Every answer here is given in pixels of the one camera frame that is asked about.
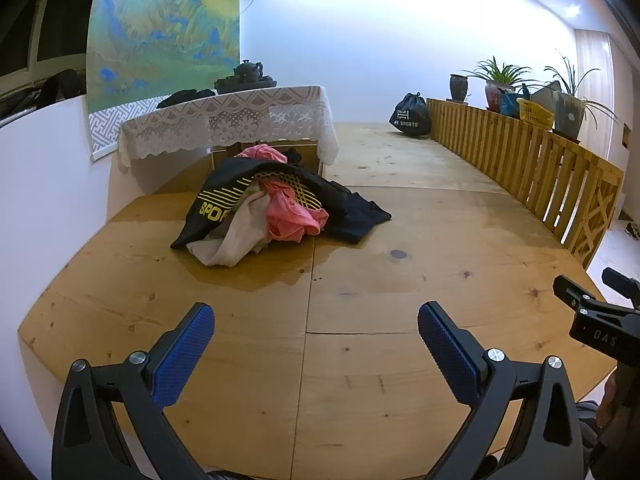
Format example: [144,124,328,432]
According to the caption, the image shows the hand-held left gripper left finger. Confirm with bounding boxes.
[51,302,221,480]

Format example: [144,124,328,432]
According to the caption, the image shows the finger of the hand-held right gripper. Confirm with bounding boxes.
[601,267,640,302]
[552,274,609,314]

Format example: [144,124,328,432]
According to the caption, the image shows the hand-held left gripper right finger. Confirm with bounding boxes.
[417,301,586,480]

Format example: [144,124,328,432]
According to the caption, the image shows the black shirt with yellow print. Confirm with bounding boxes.
[170,156,393,251]

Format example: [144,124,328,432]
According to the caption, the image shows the person's right hand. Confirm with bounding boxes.
[597,375,622,428]

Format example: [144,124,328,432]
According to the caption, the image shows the person's grey pants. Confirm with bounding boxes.
[575,400,607,463]

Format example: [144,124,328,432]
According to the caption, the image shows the beige garment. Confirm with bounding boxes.
[186,191,273,267]

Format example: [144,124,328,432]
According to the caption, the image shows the wooden railing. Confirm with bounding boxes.
[426,97,626,268]

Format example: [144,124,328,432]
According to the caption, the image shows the pink garment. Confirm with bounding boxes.
[235,144,330,243]

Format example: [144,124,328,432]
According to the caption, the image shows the potted plant in grey pot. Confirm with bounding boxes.
[544,49,621,143]

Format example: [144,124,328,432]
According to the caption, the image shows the yellow plastic basket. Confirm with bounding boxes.
[516,98,555,130]

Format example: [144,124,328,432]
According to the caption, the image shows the blue plastic container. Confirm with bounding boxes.
[500,85,533,119]

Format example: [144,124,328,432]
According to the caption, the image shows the silver laptop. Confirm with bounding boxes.
[530,80,563,111]

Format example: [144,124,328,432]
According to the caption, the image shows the potted plant in red pot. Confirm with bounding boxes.
[460,56,533,112]

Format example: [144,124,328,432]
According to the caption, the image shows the beige curtain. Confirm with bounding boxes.
[574,27,614,111]

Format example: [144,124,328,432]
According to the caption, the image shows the dark ceramic vase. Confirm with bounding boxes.
[449,74,471,102]

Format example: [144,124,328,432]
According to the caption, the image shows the white lace tablecloth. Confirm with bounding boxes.
[118,85,340,168]

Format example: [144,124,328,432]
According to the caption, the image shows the dark cloth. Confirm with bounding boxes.
[156,88,217,109]

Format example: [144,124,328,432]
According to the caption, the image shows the dark tea tray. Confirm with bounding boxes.
[214,74,277,95]

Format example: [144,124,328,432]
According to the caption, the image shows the dark teapot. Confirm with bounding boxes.
[235,59,264,81]

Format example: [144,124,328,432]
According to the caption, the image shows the dark clothing pile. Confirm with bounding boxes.
[0,69,87,120]

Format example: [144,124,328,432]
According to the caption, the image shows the dark window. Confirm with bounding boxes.
[0,0,103,92]

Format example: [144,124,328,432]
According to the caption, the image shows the black drawstring bag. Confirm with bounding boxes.
[389,92,433,137]

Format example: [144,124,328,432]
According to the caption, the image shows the landscape wall hanging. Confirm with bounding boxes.
[86,0,242,161]

